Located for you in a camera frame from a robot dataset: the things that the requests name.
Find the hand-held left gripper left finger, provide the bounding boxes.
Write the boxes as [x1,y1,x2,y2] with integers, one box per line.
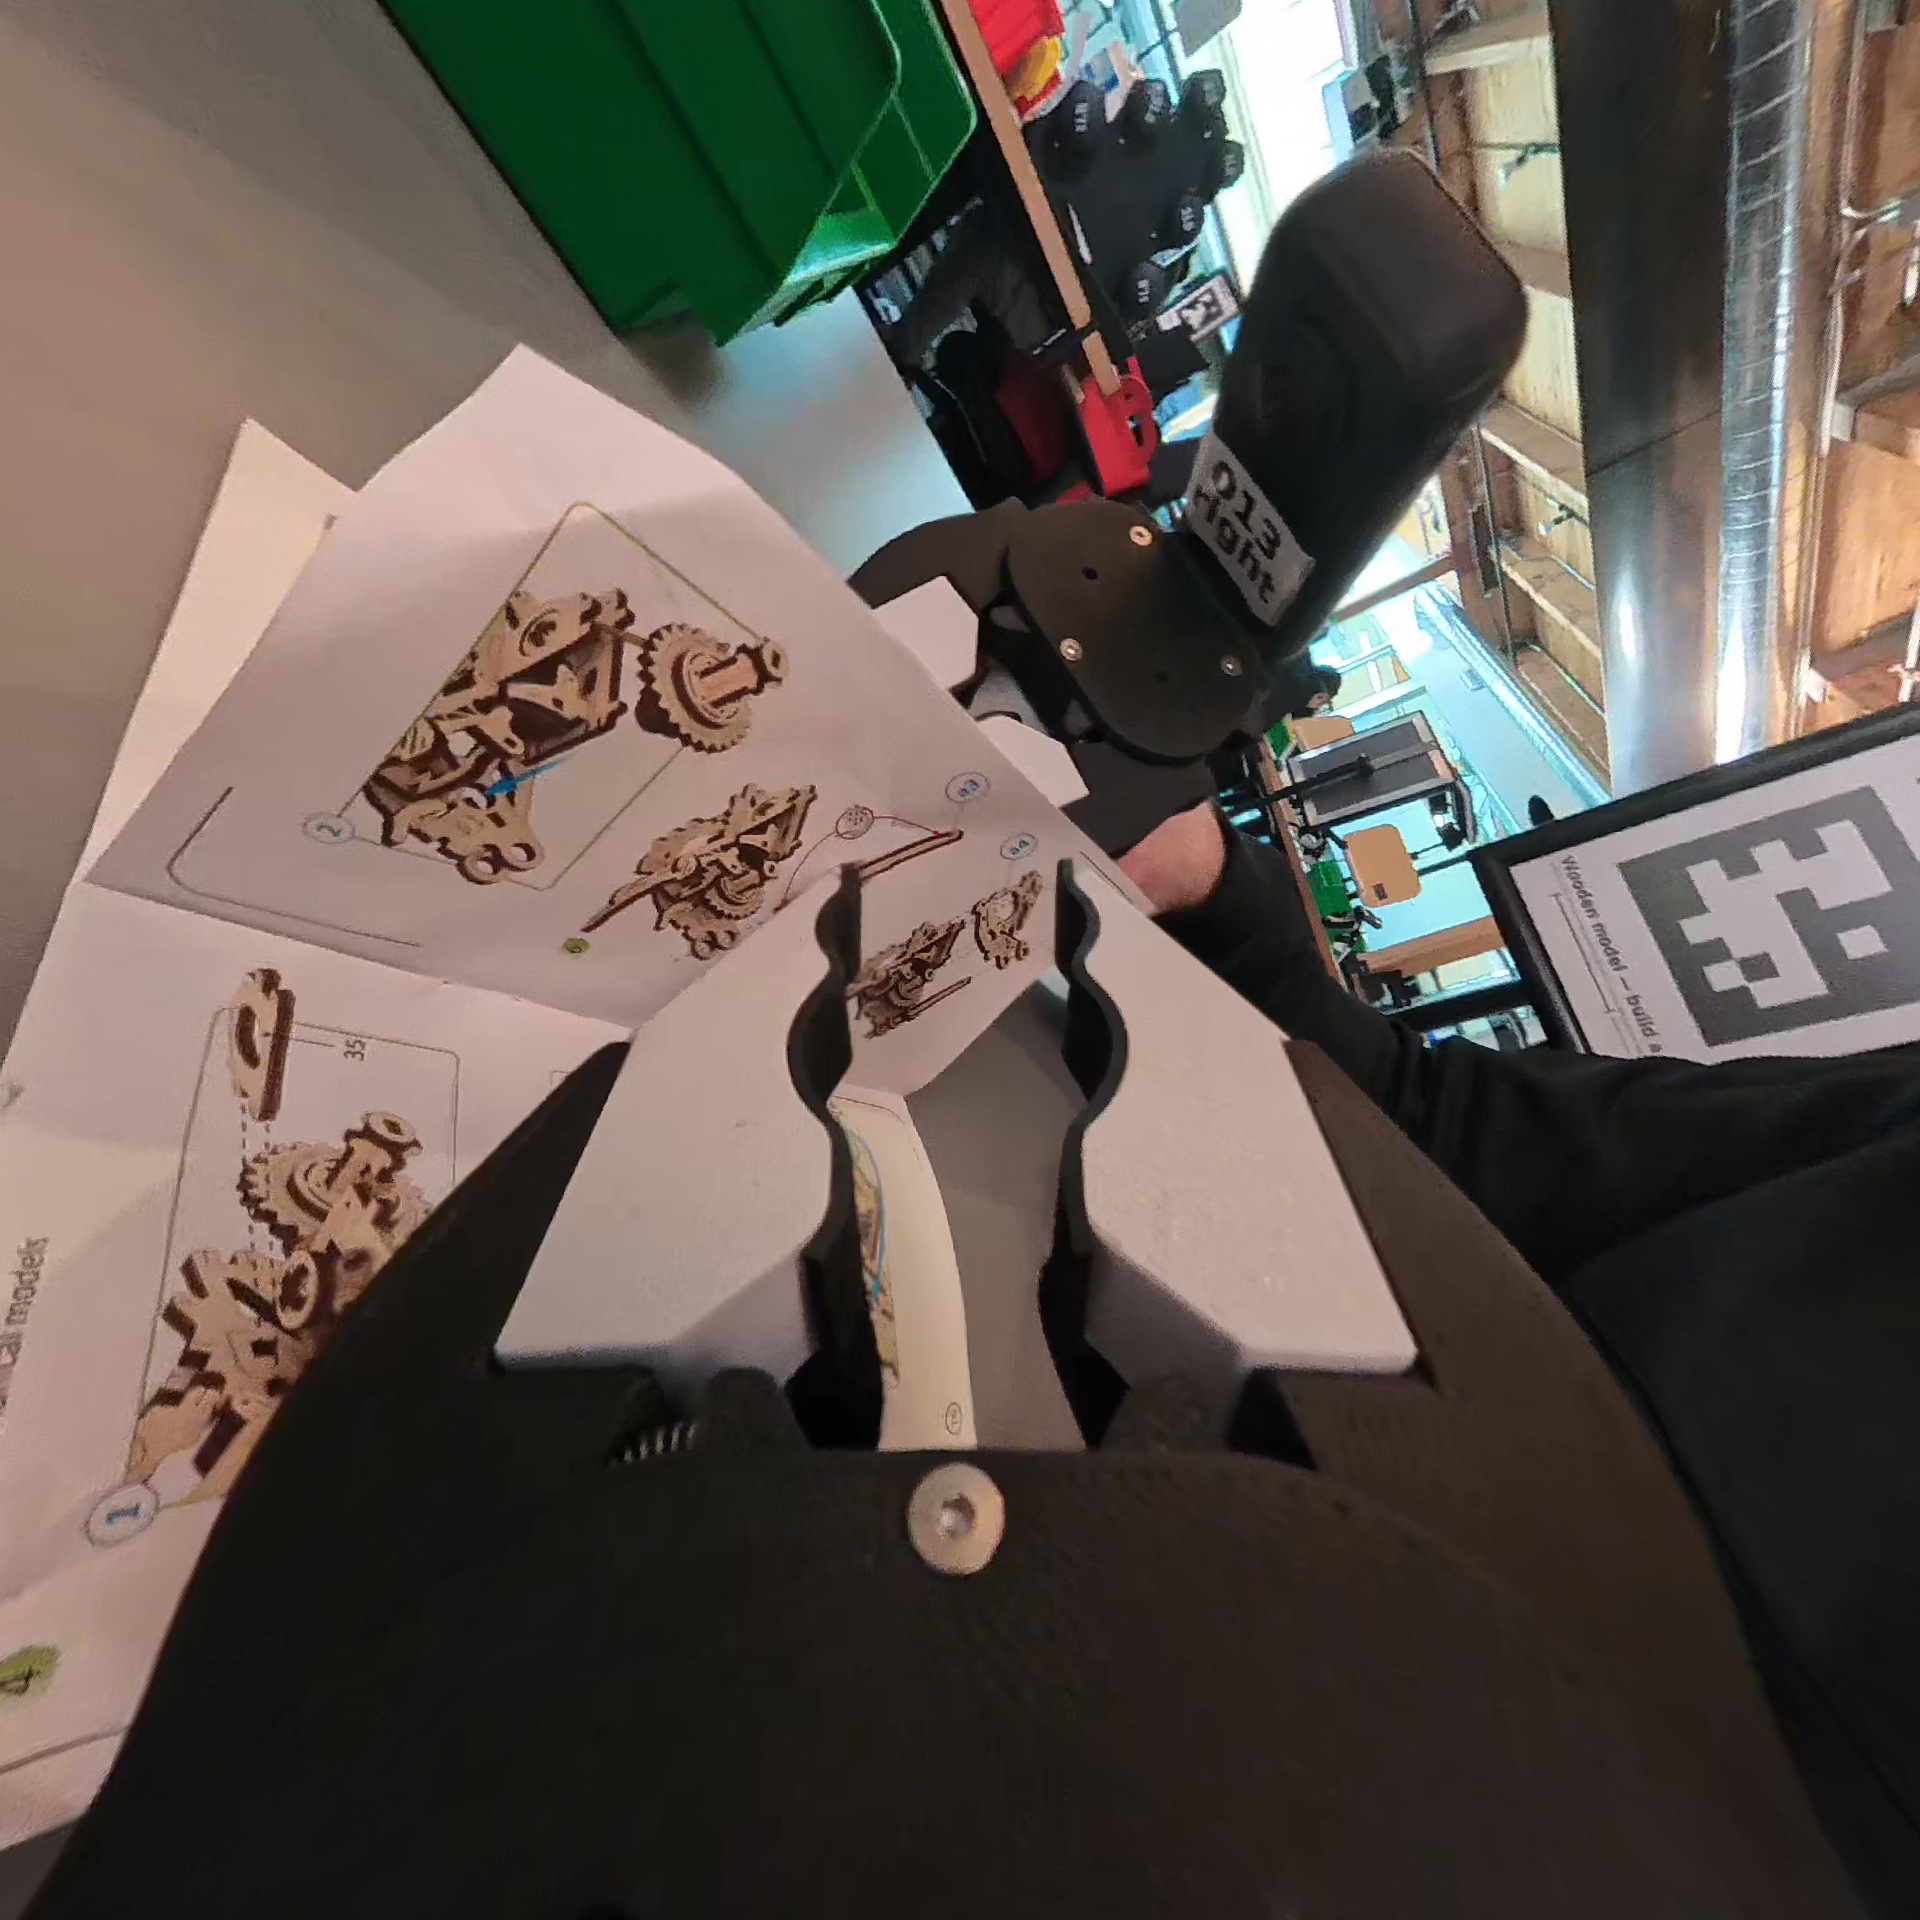
[495,863,891,1445]

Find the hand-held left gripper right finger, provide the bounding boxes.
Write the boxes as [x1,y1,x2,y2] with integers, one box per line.
[1037,858,1419,1433]

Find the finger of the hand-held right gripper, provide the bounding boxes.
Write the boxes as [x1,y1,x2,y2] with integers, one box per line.
[872,576,987,695]
[962,691,1088,810]

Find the white instruction booklet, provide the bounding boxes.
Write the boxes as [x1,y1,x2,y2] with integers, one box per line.
[0,344,1157,1824]

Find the person's right forearm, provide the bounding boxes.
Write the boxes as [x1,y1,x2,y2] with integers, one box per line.
[1160,825,1920,1290]

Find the person's right hand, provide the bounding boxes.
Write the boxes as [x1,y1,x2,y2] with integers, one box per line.
[1116,805,1244,915]

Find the red plastic object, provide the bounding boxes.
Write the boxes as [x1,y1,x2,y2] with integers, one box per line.
[1071,375,1158,496]

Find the black framed machine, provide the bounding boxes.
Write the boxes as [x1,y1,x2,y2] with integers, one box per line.
[1282,713,1465,843]

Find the green plastic bin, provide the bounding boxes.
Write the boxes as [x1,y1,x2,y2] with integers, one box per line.
[382,0,902,344]
[781,0,980,322]

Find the black framed marker sign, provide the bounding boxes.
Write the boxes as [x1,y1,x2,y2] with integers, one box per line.
[1469,706,1920,1067]

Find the person's dark trousers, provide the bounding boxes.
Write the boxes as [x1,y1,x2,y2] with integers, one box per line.
[1560,1048,1920,1920]

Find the silver ventilation duct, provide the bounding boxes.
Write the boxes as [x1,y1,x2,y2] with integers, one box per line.
[1553,0,1822,797]

